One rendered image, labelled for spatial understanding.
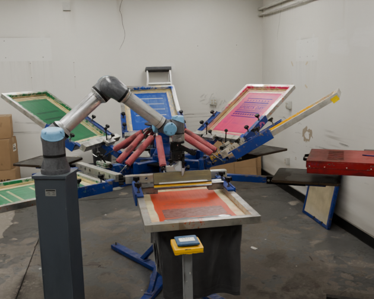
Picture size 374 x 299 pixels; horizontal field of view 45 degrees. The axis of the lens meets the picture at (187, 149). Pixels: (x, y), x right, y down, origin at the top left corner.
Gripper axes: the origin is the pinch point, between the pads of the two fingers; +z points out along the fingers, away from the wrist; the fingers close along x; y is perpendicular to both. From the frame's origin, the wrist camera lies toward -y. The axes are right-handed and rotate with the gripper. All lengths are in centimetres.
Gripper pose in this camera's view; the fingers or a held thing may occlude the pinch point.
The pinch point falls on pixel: (182, 172)
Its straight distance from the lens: 276.5
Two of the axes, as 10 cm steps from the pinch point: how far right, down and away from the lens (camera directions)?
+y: -9.8, 0.5, -1.7
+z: 0.2, 9.9, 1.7
